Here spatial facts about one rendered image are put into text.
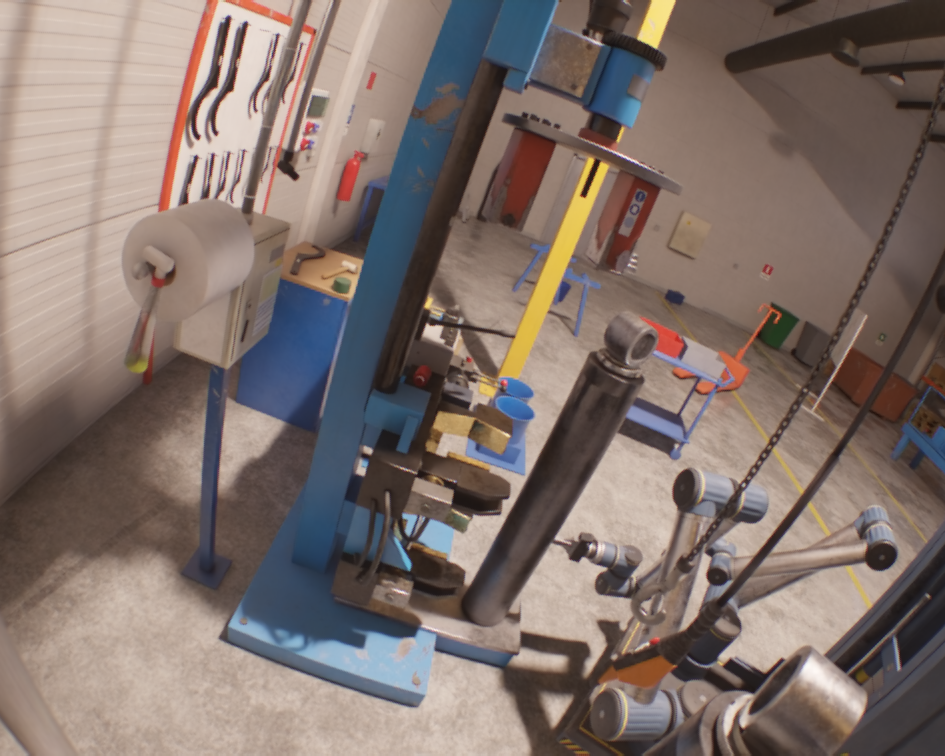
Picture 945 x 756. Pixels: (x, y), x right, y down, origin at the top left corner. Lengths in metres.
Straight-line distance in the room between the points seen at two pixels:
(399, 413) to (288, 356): 1.67
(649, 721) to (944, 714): 1.07
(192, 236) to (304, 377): 2.13
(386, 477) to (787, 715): 1.26
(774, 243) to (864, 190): 3.06
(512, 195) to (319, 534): 1.54
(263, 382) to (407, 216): 2.02
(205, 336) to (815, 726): 1.65
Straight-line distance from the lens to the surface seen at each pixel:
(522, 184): 1.55
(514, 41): 1.41
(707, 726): 0.86
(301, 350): 3.22
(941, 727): 2.22
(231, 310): 1.57
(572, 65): 1.60
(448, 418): 2.10
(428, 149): 1.61
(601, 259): 1.72
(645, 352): 1.84
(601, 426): 1.83
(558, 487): 1.95
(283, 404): 3.44
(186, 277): 1.30
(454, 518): 2.41
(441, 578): 2.09
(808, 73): 14.35
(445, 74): 1.61
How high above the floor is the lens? 2.04
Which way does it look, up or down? 25 degrees down
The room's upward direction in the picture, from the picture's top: 22 degrees clockwise
